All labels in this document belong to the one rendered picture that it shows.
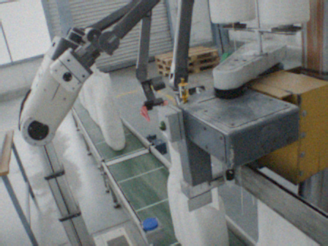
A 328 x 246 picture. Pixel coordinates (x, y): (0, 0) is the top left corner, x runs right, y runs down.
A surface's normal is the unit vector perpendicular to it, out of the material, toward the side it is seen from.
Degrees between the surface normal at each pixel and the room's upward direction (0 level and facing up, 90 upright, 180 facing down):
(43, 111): 115
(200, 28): 90
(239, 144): 90
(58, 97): 90
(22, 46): 90
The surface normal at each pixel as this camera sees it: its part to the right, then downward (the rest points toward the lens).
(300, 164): 0.41, 0.30
